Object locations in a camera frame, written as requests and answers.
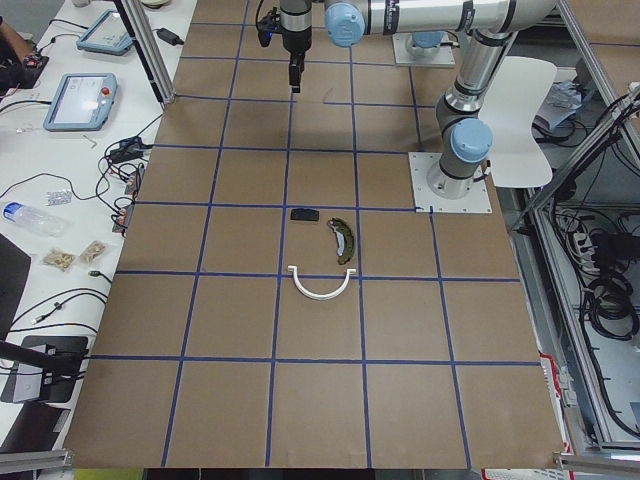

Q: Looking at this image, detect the clear plastic water bottle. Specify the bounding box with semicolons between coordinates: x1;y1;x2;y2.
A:
1;202;69;237

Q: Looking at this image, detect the black power adapter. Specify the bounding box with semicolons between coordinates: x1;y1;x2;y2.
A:
156;28;184;46

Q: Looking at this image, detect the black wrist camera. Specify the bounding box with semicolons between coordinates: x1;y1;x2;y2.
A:
255;7;278;48

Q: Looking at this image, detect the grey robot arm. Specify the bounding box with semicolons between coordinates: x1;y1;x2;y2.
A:
324;1;555;200

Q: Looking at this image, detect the teach pendant tablet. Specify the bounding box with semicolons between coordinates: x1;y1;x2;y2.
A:
76;10;133;56
43;73;118;132

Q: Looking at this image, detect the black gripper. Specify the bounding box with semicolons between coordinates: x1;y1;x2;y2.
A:
280;9;312;93

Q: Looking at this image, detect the aluminium frame post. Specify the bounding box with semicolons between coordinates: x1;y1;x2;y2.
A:
114;0;175;105

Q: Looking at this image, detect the olive curved brake shoe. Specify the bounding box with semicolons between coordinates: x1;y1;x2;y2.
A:
327;217;355;265

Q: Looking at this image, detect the white chair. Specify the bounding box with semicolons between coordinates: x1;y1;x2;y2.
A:
479;56;557;188

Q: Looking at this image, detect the dark grey brake pad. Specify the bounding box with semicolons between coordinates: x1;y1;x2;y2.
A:
290;207;320;222

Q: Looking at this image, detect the white curved plastic bracket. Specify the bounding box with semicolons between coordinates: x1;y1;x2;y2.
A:
287;265;357;301

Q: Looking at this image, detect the far teach pendant tablet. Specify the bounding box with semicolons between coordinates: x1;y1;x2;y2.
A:
76;10;133;56

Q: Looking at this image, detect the near teach pendant tablet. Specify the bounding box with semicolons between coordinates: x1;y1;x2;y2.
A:
43;73;118;132

